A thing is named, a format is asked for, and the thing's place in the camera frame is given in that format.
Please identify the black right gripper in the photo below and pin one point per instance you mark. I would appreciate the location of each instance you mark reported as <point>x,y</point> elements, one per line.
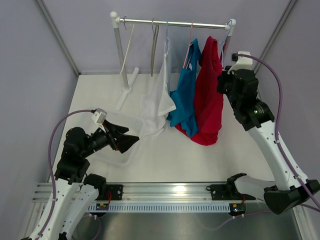
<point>222,79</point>

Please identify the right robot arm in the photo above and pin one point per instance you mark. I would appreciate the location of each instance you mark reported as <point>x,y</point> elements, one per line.
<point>290,187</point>

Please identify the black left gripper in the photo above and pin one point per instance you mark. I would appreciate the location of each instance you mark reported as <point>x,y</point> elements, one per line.
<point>124,141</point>

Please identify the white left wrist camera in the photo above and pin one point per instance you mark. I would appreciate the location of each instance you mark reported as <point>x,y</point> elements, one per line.
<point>99,116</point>

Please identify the blue t shirt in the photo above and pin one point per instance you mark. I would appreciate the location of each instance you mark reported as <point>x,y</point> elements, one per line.
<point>184,114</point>

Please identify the pink hanger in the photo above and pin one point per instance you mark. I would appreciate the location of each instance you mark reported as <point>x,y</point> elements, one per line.
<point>189,44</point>

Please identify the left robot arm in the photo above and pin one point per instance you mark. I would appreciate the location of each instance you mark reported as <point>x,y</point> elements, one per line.
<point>60,217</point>

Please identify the white t shirt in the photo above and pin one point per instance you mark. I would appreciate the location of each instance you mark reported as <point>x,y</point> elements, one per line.
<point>155,106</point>

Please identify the white metal clothes rack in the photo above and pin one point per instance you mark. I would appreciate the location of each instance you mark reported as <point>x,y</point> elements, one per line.
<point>128,82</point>

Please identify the cream empty hanger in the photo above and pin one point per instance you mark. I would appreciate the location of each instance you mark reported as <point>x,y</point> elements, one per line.
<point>132,27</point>

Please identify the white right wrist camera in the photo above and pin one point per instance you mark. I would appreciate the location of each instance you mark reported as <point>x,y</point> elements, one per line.
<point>241,62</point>

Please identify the red t shirt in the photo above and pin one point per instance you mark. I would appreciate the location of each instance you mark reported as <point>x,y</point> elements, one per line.
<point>208,102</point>

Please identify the light blue white-shirt hanger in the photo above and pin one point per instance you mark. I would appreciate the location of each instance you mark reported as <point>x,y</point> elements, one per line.
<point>167,37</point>

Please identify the grey empty hanger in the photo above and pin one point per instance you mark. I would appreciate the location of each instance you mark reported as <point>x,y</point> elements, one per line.
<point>155,29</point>

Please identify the aluminium rail frame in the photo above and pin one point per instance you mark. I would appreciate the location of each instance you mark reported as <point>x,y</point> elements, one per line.
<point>194,192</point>

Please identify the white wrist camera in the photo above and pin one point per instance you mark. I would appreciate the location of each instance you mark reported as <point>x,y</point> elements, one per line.
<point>99,116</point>
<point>241,62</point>

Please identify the white plastic laundry basket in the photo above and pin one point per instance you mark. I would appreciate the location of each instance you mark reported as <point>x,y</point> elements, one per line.
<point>130,129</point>

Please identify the light blue red-shirt hanger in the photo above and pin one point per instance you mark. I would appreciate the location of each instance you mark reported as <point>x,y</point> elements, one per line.
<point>229,28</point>

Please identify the white slotted cable duct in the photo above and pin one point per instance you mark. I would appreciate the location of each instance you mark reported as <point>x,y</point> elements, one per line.
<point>209,207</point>

